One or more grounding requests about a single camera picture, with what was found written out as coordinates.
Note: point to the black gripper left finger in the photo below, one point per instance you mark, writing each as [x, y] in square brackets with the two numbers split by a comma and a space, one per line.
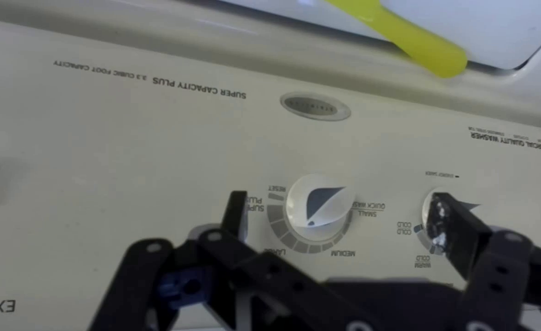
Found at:
[240, 269]

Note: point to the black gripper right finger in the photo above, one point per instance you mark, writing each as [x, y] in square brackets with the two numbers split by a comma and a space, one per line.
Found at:
[498, 277]

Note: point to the white load size knob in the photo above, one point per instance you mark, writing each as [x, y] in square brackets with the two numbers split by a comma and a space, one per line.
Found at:
[319, 212]

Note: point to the white Amana washing machine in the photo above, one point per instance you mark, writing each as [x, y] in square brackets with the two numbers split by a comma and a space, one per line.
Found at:
[130, 153]

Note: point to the oval silver panel badge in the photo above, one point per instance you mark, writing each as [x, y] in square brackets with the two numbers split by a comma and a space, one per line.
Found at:
[315, 107]

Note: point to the yellow-green plastic spatula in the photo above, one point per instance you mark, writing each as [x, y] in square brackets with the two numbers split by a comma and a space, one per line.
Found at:
[406, 39]

